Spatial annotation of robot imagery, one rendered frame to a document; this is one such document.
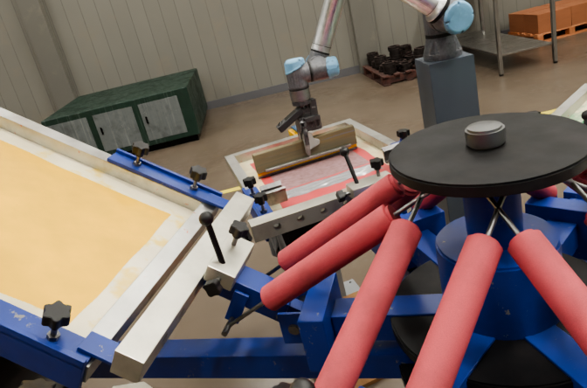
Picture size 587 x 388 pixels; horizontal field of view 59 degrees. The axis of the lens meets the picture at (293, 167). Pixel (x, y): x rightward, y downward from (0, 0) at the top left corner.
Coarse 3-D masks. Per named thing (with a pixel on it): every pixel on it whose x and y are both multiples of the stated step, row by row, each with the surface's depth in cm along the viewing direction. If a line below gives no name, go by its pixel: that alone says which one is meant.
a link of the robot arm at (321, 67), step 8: (320, 56) 196; (312, 64) 187; (320, 64) 187; (328, 64) 187; (336, 64) 188; (312, 72) 187; (320, 72) 187; (328, 72) 188; (336, 72) 189; (312, 80) 189
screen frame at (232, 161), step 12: (348, 120) 231; (312, 132) 226; (360, 132) 214; (372, 132) 207; (264, 144) 225; (276, 144) 223; (372, 144) 205; (384, 144) 193; (228, 156) 220; (240, 156) 220; (240, 168) 202; (240, 180) 189
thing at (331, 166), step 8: (352, 152) 202; (360, 152) 200; (368, 152) 198; (320, 160) 202; (328, 160) 199; (336, 160) 198; (344, 160) 196; (352, 160) 194; (360, 160) 192; (368, 160) 190; (320, 168) 194; (328, 168) 192; (336, 168) 190; (344, 168) 188; (384, 168) 180; (328, 176) 185; (360, 176) 178; (368, 176) 177; (336, 184) 176; (344, 184) 174
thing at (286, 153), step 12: (324, 132) 200; (336, 132) 199; (348, 132) 200; (288, 144) 196; (300, 144) 196; (324, 144) 199; (336, 144) 200; (252, 156) 194; (264, 156) 194; (276, 156) 195; (288, 156) 197; (300, 156) 198; (264, 168) 195
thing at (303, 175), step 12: (300, 168) 198; (312, 168) 195; (264, 180) 195; (276, 180) 192; (288, 180) 189; (300, 180) 186; (312, 180) 184; (312, 192) 174; (324, 192) 172; (288, 204) 169
